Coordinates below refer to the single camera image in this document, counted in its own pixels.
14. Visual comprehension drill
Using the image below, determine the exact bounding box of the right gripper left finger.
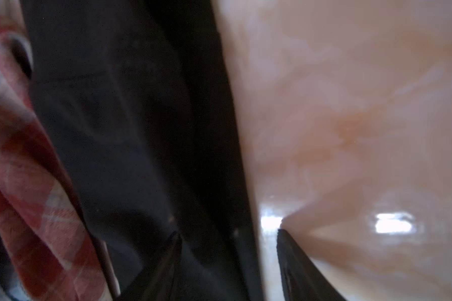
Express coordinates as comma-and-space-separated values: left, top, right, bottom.
116, 232, 182, 301

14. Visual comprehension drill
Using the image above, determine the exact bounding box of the red plaid skirt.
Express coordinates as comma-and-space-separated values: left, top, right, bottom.
0, 16, 112, 300

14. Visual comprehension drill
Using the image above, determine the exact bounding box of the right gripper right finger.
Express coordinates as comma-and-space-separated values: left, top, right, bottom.
277, 229, 345, 301

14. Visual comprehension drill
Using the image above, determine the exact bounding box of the black skirt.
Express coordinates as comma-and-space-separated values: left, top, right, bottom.
21, 1, 263, 300

